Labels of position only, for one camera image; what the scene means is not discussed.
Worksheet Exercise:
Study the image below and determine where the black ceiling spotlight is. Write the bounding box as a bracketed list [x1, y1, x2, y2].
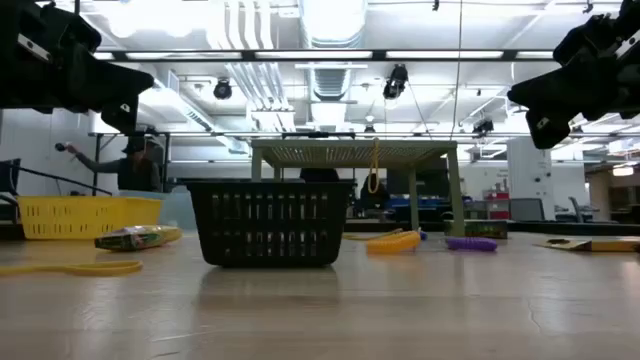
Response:
[472, 117, 496, 137]
[382, 63, 410, 101]
[212, 78, 234, 101]

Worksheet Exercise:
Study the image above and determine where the white building column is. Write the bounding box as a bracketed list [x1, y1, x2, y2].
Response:
[506, 135, 557, 222]

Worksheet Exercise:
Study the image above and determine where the yellow slotted plastic basket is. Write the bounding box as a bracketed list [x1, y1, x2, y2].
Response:
[17, 195, 164, 240]

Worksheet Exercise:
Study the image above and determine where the orange spiral coil wristband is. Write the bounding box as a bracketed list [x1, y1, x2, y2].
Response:
[366, 229, 422, 255]

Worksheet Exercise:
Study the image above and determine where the yellow card pack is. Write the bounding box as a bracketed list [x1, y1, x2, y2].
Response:
[537, 237, 640, 253]

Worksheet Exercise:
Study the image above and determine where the red parts bin rack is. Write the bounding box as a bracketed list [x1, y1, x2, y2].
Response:
[482, 188, 511, 221]

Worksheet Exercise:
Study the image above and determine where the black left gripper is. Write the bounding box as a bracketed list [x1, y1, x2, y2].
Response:
[0, 0, 155, 134]

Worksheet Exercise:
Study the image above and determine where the clear plastic container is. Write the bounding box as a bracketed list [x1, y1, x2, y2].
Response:
[118, 188, 200, 232]

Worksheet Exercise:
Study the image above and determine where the black slotted plastic basket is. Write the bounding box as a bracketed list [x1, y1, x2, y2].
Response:
[185, 179, 356, 268]

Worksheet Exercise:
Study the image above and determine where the yellow green crayon box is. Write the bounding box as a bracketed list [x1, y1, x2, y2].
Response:
[443, 218, 510, 240]

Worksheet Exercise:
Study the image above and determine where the silver ventilation duct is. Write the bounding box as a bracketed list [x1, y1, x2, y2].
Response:
[298, 0, 369, 132]

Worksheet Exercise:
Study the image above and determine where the black aluminium rig frame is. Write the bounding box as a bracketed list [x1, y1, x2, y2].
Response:
[0, 48, 640, 240]

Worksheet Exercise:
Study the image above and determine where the green perforated metal shelf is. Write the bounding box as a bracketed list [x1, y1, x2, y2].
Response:
[248, 137, 467, 239]

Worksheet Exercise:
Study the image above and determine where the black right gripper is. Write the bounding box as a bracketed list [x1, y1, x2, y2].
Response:
[507, 0, 640, 150]

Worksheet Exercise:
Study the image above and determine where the purple spiral coil wristband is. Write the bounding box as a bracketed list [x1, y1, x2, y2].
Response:
[445, 236, 499, 253]

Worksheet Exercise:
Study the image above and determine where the person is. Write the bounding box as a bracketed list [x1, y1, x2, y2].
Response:
[65, 134, 164, 194]

